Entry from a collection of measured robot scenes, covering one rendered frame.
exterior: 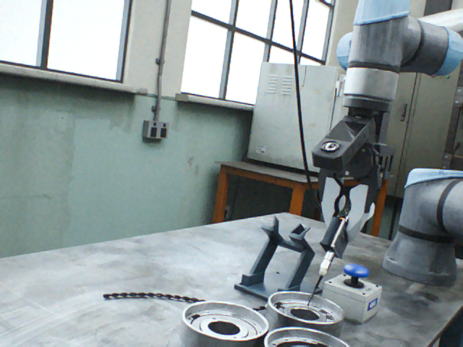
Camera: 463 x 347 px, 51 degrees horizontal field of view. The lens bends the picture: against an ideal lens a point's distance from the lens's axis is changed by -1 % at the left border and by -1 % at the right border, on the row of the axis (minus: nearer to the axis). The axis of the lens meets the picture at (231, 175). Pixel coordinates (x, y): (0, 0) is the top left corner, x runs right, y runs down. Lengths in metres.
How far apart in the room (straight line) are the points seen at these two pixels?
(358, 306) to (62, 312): 0.42
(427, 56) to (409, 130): 3.69
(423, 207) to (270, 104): 2.10
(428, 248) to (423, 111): 3.43
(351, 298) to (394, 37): 0.39
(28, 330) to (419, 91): 4.10
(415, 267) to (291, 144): 1.98
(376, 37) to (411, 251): 0.50
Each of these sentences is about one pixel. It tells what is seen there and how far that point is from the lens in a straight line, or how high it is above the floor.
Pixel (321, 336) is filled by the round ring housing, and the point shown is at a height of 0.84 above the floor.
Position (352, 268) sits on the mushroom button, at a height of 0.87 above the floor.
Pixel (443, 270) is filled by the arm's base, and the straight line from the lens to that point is 1.09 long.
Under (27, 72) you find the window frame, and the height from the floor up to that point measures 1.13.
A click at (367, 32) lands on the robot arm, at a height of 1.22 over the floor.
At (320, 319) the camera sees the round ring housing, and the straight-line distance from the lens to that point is 0.69.
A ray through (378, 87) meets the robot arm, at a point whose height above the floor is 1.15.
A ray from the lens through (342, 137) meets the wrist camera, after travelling 0.69.
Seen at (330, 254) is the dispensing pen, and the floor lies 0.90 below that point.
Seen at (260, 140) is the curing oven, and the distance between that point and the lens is 3.08.
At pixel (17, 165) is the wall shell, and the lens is 2.19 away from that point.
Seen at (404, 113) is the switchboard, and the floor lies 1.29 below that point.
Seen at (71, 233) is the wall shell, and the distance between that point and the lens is 2.42.
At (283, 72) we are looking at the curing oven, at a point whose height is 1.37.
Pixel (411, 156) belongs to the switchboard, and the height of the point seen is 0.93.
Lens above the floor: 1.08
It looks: 7 degrees down
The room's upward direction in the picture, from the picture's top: 8 degrees clockwise
